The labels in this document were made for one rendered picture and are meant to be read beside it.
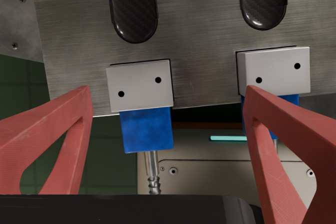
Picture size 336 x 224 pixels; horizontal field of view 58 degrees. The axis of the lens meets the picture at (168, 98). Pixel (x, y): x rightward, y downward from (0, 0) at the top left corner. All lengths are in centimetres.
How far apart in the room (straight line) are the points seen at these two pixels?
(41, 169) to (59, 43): 106
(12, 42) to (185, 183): 69
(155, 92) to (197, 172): 69
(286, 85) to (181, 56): 9
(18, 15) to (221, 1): 20
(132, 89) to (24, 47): 15
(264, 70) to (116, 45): 12
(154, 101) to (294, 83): 11
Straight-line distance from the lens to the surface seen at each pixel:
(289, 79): 25
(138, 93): 24
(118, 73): 24
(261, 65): 25
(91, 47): 27
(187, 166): 90
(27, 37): 35
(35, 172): 132
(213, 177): 93
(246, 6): 28
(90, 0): 27
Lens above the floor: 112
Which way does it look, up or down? 81 degrees down
